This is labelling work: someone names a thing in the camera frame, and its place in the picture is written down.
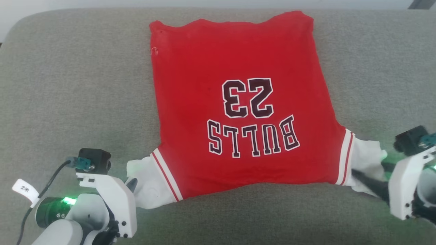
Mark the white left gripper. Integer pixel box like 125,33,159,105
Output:
76,172,138,239

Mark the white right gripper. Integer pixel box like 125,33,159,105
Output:
351,146,436,221

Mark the red Bulls 23 jersey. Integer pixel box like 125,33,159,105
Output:
126,10,389,210

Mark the grey fabric sofa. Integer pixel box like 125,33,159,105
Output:
0,7,436,245

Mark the grey metal pole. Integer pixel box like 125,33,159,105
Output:
408,0,436,10

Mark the white cable label tag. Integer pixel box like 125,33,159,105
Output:
12,179,40,208

